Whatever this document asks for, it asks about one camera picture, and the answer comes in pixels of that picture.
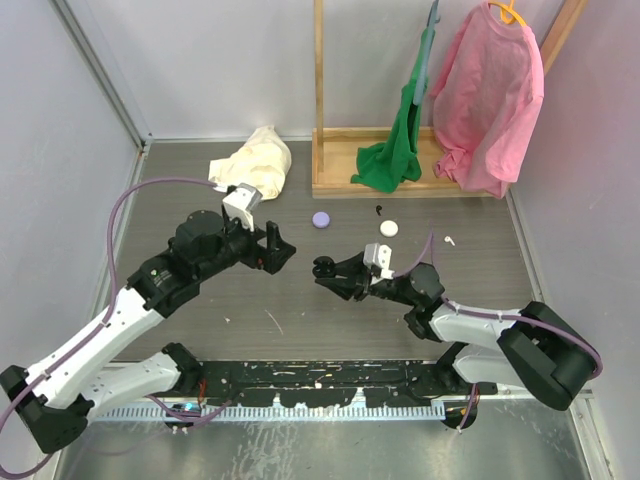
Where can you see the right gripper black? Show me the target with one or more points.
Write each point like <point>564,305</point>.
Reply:
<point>355,276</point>

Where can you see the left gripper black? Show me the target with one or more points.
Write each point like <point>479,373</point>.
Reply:
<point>275,253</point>

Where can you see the cream cloth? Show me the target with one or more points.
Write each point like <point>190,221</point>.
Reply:
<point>263,162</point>

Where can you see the purple earbud charging case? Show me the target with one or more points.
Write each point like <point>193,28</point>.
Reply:
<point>321,220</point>

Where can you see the blue hanger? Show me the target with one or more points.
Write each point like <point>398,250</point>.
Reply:
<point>424,56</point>

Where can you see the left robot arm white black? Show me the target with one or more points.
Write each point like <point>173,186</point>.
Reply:
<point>59,396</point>

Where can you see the black earbud charging case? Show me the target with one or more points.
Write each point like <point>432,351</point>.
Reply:
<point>324,267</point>

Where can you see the green shirt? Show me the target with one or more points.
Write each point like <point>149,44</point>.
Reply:
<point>385,165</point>

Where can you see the white earbud charging case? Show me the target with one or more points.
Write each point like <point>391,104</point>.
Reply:
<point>389,228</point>

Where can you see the white cable duct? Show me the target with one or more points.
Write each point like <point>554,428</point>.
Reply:
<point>358,411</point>

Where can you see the orange hanger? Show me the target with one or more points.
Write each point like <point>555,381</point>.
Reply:
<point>508,15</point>

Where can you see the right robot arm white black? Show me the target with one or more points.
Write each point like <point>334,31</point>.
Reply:
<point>532,348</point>

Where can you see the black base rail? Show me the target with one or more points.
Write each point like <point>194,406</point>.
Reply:
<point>392,383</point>

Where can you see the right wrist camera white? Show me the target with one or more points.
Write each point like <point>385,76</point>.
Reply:
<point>377,259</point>

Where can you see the pink shirt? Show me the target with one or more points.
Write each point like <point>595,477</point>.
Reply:
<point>486,102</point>

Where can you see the wooden clothes rack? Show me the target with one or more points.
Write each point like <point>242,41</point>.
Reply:
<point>334,149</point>

